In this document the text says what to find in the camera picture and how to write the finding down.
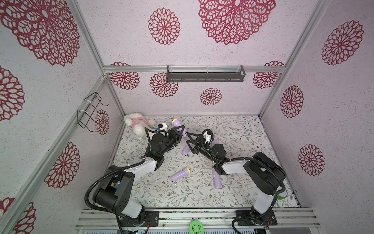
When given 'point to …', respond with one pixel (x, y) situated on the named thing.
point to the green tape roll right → (279, 197)
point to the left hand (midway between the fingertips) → (186, 128)
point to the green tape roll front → (196, 227)
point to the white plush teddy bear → (138, 122)
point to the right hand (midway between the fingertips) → (185, 137)
